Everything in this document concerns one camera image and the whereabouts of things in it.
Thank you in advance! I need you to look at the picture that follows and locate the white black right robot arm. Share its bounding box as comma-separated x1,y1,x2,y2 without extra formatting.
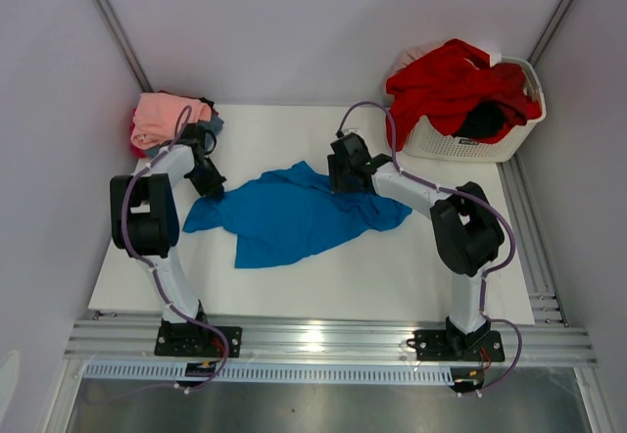
327,132,505,359

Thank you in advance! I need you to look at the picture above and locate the white perforated laundry basket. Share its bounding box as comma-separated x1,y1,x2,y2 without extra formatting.
403,56,547,164

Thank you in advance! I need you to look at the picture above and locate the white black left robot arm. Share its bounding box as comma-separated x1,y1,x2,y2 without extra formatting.
110,124,226,356

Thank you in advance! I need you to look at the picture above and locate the pale pink garment in basket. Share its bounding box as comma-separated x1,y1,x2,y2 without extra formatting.
392,41,443,73

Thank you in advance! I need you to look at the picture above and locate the aluminium corner post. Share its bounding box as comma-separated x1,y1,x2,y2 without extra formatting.
527,0,577,66
92,0,153,93

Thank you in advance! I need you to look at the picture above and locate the aluminium corner post left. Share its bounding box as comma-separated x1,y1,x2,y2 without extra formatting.
92,0,153,93

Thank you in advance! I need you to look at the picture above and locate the white slotted cable duct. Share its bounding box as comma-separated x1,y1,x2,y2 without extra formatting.
83,361,454,386

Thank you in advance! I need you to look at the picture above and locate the black garment in basket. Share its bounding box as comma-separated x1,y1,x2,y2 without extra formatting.
455,101,506,140

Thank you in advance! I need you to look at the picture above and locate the aluminium front rail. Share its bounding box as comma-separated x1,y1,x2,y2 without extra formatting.
64,313,598,367

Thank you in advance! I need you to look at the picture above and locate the aluminium corner post right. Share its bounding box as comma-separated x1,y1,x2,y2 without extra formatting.
527,0,577,66

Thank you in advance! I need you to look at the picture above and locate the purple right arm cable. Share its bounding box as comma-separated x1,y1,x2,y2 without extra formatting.
335,102,524,398

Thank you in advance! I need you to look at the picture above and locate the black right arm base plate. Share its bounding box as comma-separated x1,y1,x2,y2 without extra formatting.
406,329,506,362

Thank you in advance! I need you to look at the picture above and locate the dark red folded t shirt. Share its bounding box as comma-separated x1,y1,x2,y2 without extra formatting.
128,108,146,159

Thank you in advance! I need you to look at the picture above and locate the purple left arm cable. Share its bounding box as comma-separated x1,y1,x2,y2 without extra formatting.
120,104,231,395

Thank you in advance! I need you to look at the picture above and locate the grey blue folded t shirt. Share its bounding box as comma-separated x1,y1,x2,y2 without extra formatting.
140,114,224,159

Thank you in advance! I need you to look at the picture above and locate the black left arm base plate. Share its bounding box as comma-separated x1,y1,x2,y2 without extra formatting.
154,319,243,359

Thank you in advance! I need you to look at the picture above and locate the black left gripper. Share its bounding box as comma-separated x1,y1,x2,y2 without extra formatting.
187,156,226,202

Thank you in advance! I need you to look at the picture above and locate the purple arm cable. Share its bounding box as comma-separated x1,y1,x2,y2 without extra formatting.
335,102,524,398
120,104,231,395

